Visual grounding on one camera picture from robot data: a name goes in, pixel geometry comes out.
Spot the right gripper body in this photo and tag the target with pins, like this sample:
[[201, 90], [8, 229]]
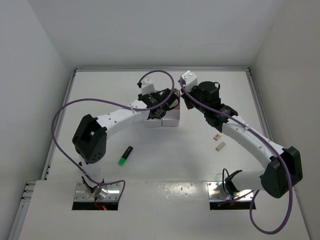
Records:
[[190, 102]]

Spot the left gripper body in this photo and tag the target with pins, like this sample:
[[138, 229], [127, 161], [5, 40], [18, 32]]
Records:
[[161, 114]]

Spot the brown tape roll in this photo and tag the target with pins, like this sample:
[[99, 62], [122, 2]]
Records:
[[176, 92]]

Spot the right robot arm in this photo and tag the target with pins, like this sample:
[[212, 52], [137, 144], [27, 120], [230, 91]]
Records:
[[282, 168]]

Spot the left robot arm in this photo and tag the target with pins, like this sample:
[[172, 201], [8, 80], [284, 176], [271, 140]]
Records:
[[92, 133]]

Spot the white right organizer box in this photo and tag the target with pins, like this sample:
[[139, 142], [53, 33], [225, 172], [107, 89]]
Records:
[[172, 116]]

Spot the white organizer box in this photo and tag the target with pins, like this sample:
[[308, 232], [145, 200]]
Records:
[[152, 123], [172, 116]]

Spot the white left organizer box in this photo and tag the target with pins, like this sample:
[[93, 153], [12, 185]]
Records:
[[152, 123]]

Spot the beige eraser block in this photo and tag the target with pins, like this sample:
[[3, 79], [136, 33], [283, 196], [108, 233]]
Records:
[[220, 146]]

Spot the green black highlighter marker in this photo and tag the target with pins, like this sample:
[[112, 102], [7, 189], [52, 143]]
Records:
[[125, 156]]

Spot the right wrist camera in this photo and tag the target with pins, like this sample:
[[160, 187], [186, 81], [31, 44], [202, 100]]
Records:
[[189, 80]]

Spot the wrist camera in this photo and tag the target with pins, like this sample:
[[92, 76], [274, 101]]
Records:
[[189, 80], [146, 86]]

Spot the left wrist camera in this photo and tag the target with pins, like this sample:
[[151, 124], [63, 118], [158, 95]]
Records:
[[146, 86]]

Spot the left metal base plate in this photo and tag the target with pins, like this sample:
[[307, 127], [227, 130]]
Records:
[[107, 193]]

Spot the metal base plate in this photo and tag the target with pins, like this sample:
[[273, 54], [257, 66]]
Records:
[[107, 193], [216, 194]]

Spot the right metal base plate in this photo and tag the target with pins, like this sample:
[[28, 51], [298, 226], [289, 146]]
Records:
[[216, 194]]

